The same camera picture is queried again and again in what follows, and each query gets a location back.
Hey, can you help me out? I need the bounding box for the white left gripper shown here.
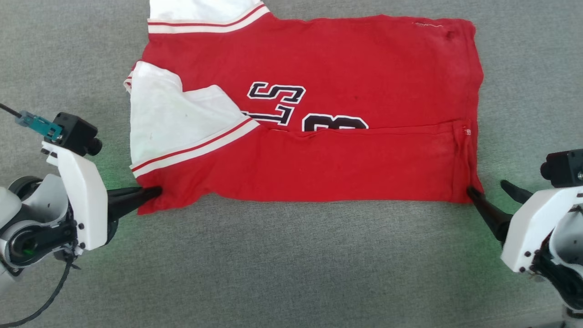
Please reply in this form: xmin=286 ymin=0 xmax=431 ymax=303
xmin=41 ymin=141 xmax=163 ymax=251

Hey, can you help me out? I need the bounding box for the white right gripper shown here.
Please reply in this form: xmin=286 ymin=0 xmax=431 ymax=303
xmin=466 ymin=180 xmax=583 ymax=274

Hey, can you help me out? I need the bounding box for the red white baseball jersey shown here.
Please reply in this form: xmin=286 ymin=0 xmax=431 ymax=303
xmin=124 ymin=0 xmax=484 ymax=215

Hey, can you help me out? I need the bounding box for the grey fabric sofa cushion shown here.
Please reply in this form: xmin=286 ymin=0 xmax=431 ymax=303
xmin=0 ymin=0 xmax=583 ymax=328

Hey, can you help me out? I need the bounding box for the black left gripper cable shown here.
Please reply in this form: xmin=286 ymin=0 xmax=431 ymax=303
xmin=0 ymin=255 xmax=76 ymax=328

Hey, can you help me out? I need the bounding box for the teal left camera connector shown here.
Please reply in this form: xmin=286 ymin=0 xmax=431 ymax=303
xmin=16 ymin=111 xmax=63 ymax=141

